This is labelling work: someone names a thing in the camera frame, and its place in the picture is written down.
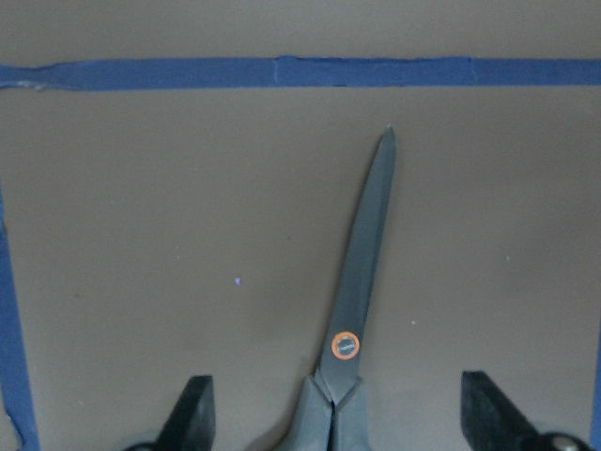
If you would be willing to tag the orange grey handled scissors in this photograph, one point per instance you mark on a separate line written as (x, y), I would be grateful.
(331, 409)

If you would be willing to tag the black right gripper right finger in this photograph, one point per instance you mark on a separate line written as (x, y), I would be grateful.
(490, 421)

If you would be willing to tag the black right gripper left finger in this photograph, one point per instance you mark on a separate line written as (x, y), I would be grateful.
(191, 425)

